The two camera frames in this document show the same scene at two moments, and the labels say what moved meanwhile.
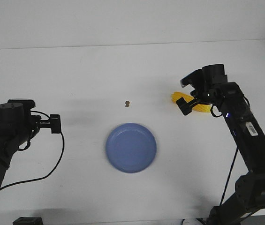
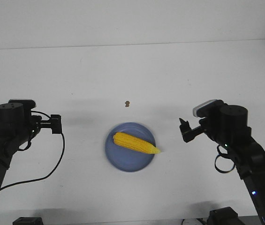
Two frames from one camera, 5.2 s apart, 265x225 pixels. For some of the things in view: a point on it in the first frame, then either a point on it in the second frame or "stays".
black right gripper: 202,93 to 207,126
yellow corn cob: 202,108 to 129,141
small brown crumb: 127,102 stays
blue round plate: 131,147 stays
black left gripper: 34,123 stays
